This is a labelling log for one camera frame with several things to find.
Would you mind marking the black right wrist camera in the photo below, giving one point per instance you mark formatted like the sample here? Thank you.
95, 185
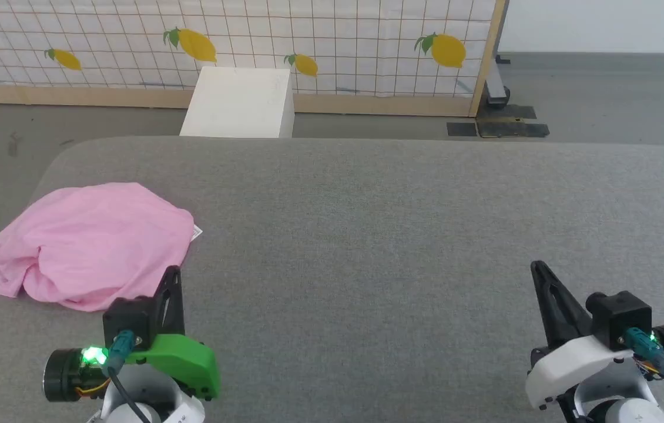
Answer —
620, 317

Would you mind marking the white partition board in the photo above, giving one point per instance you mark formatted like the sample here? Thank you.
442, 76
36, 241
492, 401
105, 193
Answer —
602, 26

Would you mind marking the small black floor mat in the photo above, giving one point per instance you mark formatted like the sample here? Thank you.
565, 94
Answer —
461, 129

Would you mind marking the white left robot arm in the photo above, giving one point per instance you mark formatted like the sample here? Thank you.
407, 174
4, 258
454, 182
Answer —
144, 396

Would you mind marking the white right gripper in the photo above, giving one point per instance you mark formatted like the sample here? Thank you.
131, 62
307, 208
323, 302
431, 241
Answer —
567, 364

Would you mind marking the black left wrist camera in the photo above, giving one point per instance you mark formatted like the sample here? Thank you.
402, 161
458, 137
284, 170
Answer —
129, 320

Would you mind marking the lemon print partition screen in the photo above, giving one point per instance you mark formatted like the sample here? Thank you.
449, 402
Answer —
308, 29

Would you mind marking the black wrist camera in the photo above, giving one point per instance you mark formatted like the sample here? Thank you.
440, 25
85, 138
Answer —
129, 320
620, 317

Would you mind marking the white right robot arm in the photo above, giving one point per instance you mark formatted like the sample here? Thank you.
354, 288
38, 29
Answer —
631, 411

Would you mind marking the white box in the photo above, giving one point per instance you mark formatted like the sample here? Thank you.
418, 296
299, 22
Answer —
238, 103

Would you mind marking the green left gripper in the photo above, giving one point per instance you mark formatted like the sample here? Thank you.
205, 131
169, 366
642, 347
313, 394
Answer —
185, 361

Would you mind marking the pink garment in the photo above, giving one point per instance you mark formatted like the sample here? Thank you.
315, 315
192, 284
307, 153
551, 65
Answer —
91, 241

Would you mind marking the grey metal caster stand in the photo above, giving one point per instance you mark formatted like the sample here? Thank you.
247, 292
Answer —
495, 88

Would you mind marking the large black floor mat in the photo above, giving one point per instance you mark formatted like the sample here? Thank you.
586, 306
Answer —
511, 126

